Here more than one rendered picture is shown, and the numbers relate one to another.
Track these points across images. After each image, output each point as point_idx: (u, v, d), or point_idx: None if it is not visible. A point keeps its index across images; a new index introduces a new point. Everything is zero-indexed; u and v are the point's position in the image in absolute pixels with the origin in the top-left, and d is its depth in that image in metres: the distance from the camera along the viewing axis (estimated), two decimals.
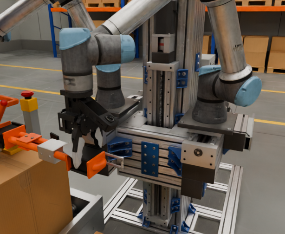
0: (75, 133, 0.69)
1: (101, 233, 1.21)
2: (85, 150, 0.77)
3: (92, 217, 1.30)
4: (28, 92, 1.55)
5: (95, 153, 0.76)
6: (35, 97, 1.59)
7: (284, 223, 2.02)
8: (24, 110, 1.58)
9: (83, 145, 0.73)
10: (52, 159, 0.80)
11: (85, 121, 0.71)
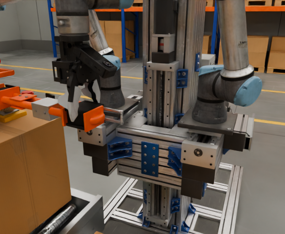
0: (71, 81, 0.64)
1: (101, 233, 1.21)
2: (82, 105, 0.72)
3: (92, 217, 1.30)
4: (28, 92, 1.55)
5: (93, 107, 0.71)
6: None
7: (284, 223, 2.02)
8: None
9: (80, 95, 0.68)
10: (48, 116, 0.75)
11: (81, 68, 0.66)
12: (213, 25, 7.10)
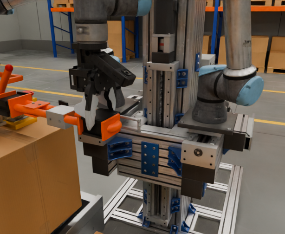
0: (89, 89, 0.63)
1: (101, 233, 1.21)
2: (98, 113, 0.71)
3: (92, 217, 1.30)
4: (28, 92, 1.55)
5: (110, 115, 0.70)
6: (35, 97, 1.59)
7: (284, 223, 2.02)
8: None
9: (97, 104, 0.67)
10: (62, 124, 0.74)
11: (99, 77, 0.65)
12: (213, 25, 7.10)
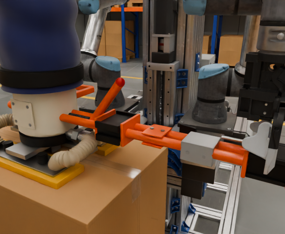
0: (282, 120, 0.44)
1: None
2: None
3: None
4: None
5: None
6: None
7: (284, 223, 2.02)
8: None
9: None
10: (209, 161, 0.55)
11: None
12: (213, 25, 7.10)
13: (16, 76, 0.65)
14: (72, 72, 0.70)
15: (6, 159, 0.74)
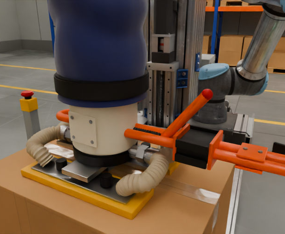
0: None
1: None
2: None
3: None
4: (28, 92, 1.55)
5: None
6: (35, 97, 1.59)
7: (284, 223, 2.02)
8: (24, 110, 1.58)
9: None
10: None
11: None
12: (213, 25, 7.10)
13: (84, 87, 0.55)
14: (143, 81, 0.61)
15: (62, 180, 0.65)
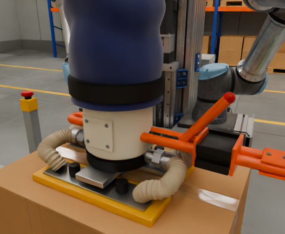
0: None
1: None
2: None
3: None
4: (28, 92, 1.55)
5: None
6: (35, 97, 1.59)
7: (284, 223, 2.02)
8: (24, 110, 1.58)
9: None
10: None
11: None
12: (213, 25, 7.10)
13: (101, 90, 0.53)
14: (160, 84, 0.58)
15: (76, 186, 0.63)
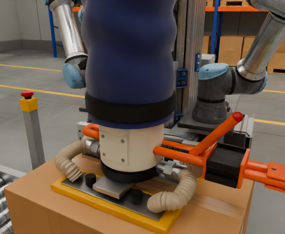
0: None
1: None
2: None
3: None
4: (28, 92, 1.55)
5: None
6: (35, 97, 1.59)
7: (284, 223, 2.02)
8: (24, 110, 1.58)
9: None
10: None
11: None
12: (213, 25, 7.10)
13: (118, 110, 0.57)
14: (172, 102, 0.63)
15: (93, 196, 0.67)
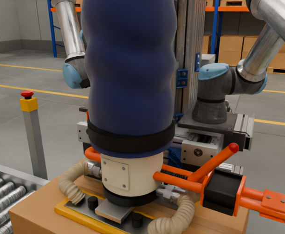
0: None
1: None
2: None
3: None
4: (28, 92, 1.55)
5: None
6: (35, 97, 1.59)
7: (284, 223, 2.02)
8: (24, 110, 1.58)
9: None
10: None
11: None
12: (213, 25, 7.10)
13: (120, 141, 0.60)
14: (171, 131, 0.65)
15: (95, 219, 0.70)
